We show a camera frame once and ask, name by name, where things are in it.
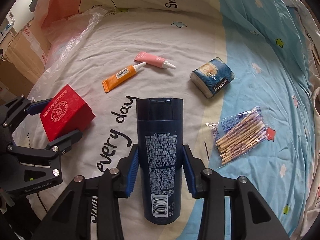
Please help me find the red paper box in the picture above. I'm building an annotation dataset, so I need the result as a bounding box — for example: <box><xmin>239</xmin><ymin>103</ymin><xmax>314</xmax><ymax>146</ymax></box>
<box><xmin>40</xmin><ymin>85</ymin><xmax>95</xmax><ymax>141</ymax></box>

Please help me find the dark blue shampoo bottle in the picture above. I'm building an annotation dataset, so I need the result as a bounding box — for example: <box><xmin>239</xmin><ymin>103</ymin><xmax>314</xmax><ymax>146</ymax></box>
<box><xmin>136</xmin><ymin>98</ymin><xmax>183</xmax><ymax>225</ymax></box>

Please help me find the pink sunscreen tube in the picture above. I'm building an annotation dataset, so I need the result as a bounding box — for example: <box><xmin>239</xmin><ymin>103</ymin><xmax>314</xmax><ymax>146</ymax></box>
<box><xmin>134</xmin><ymin>51</ymin><xmax>176</xmax><ymax>69</ymax></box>

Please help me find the brown cardboard box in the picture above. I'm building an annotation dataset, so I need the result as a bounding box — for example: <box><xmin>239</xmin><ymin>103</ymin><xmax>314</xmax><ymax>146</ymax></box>
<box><xmin>1</xmin><ymin>20</ymin><xmax>51</xmax><ymax>103</ymax></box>

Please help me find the bag of cotton swabs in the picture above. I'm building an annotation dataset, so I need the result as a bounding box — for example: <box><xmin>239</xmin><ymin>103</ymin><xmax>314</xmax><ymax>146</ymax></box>
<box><xmin>205</xmin><ymin>105</ymin><xmax>276</xmax><ymax>169</ymax></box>

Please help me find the orange cream tube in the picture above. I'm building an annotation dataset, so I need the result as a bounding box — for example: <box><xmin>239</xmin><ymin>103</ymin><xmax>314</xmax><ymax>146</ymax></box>
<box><xmin>102</xmin><ymin>62</ymin><xmax>146</xmax><ymax>93</ymax></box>

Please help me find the clear plastic bag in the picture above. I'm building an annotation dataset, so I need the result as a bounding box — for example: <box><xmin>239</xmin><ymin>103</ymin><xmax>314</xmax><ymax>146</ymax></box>
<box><xmin>28</xmin><ymin>7</ymin><xmax>108</xmax><ymax>101</ymax></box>

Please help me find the pink blanket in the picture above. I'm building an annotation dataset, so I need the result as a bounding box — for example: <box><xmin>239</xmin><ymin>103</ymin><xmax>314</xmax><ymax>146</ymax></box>
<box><xmin>34</xmin><ymin>0</ymin><xmax>81</xmax><ymax>29</ymax></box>

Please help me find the blue tissue pack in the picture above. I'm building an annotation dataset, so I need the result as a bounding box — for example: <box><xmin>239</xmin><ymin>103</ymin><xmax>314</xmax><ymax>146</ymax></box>
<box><xmin>190</xmin><ymin>57</ymin><xmax>234</xmax><ymax>99</ymax></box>

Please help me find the cartoon print bed sheet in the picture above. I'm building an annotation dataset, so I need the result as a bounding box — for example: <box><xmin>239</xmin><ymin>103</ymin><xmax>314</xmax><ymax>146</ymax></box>
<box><xmin>28</xmin><ymin>0</ymin><xmax>319</xmax><ymax>239</ymax></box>

